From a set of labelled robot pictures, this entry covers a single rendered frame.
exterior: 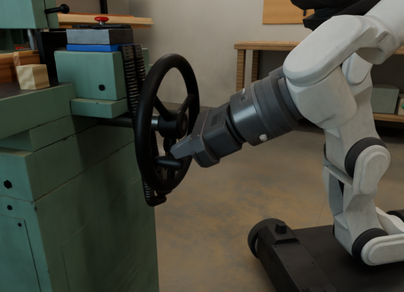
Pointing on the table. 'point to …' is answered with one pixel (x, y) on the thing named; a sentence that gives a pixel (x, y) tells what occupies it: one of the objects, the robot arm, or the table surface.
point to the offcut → (33, 76)
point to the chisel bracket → (27, 12)
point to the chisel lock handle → (58, 9)
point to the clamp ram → (47, 42)
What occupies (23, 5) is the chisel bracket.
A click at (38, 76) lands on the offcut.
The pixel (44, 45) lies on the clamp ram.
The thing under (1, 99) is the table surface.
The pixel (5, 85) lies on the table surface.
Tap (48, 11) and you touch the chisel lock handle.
